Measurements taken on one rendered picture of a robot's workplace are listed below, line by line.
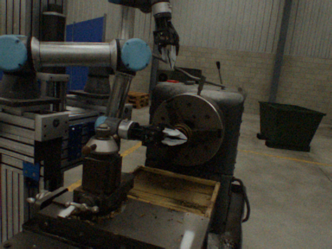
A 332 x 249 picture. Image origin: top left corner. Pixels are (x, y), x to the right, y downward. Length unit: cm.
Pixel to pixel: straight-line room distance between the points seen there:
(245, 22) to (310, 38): 245
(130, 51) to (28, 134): 48
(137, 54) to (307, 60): 1062
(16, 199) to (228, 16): 1062
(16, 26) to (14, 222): 97
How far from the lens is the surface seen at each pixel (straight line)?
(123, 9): 160
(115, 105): 117
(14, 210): 164
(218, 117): 112
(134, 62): 100
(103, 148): 64
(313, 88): 1149
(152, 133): 96
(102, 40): 608
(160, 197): 98
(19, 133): 114
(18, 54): 100
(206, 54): 1130
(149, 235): 63
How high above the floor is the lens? 132
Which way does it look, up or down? 10 degrees down
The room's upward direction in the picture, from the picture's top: 6 degrees clockwise
